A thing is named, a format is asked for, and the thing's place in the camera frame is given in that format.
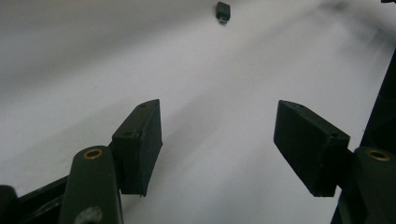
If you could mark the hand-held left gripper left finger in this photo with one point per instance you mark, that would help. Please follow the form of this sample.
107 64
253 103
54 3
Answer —
137 149

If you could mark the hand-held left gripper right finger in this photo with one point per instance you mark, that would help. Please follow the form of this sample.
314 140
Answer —
308 149

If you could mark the small black plug adapter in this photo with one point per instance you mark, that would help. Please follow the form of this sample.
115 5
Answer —
223 11

